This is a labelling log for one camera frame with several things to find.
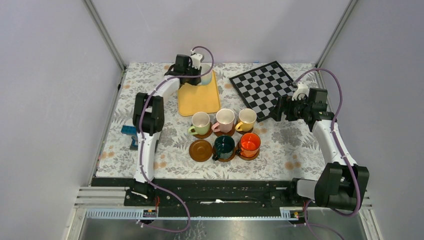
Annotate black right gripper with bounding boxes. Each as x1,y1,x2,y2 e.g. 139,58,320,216
268,95,311,122

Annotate white mug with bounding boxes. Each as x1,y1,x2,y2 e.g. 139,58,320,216
199,63,213,86

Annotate yellow plastic tray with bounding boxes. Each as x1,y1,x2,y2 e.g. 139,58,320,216
177,70,221,117

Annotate pink mug back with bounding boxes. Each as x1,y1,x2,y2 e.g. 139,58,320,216
187,112,211,135

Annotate pink mug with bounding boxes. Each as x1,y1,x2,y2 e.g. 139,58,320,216
187,112,211,135
211,108,235,133

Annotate black and white chessboard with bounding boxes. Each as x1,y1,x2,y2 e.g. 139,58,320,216
229,61,295,122

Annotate pink mug front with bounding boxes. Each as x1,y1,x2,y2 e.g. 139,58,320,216
211,108,235,133

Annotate cream yellow mug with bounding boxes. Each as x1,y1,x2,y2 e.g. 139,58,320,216
235,108,257,132

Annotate orange cup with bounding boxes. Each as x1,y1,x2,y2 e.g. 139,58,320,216
236,133,261,157

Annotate brown coaster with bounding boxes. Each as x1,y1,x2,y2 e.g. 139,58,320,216
188,139,213,162
212,147,236,163
214,127,236,137
193,128,213,139
236,151,260,161

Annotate dark walnut wooden coaster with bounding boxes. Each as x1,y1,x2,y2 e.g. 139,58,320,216
236,128,254,135

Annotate dark green mug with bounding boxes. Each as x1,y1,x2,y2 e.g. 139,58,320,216
213,135,236,159

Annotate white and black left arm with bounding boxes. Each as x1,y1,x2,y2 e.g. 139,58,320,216
132,50,212,183

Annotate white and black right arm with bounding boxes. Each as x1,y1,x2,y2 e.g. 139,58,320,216
271,88,370,216

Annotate blue building block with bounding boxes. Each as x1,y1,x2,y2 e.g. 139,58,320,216
120,125,137,136

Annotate floral patterned tablecloth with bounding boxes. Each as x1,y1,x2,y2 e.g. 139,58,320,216
95,63,325,180

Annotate grey building block baseplate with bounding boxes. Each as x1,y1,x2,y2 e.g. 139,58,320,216
129,135,138,151

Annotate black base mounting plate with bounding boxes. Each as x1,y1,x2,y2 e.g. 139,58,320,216
91,177,308,219

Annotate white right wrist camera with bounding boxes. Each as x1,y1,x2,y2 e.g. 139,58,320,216
291,82,310,101

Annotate aluminium frame rail left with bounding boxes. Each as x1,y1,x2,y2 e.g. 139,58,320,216
82,0,127,71

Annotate aluminium frame rail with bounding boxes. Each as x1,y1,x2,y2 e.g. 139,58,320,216
315,0,359,68
82,0,127,71

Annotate aluminium frame rail right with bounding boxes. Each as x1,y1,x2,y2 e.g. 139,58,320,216
315,0,359,68

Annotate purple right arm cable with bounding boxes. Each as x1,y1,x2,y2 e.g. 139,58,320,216
293,67,362,240

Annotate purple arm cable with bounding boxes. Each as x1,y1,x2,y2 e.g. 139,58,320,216
138,45,215,233
293,67,362,240

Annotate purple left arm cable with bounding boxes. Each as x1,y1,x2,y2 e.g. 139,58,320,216
138,45,215,233

